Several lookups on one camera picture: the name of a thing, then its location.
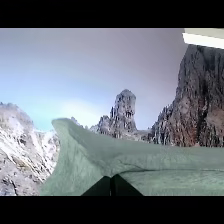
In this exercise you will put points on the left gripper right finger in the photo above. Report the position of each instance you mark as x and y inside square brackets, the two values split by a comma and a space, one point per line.
[123, 188]

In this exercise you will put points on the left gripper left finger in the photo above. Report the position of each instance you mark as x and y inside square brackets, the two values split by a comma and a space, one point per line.
[101, 188]

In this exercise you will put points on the pale green garment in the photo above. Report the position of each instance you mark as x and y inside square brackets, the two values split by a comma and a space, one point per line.
[160, 166]

